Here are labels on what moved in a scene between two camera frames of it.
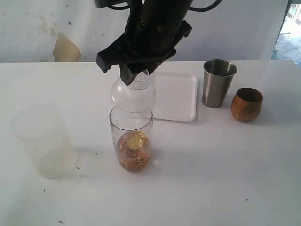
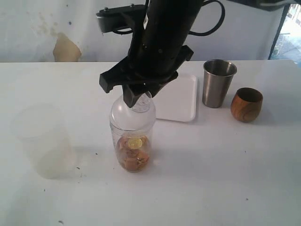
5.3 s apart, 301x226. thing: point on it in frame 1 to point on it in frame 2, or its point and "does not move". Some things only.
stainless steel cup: (218, 76) does not move
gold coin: (135, 143) does not move
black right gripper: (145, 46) to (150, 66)
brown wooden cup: (246, 104) does not move
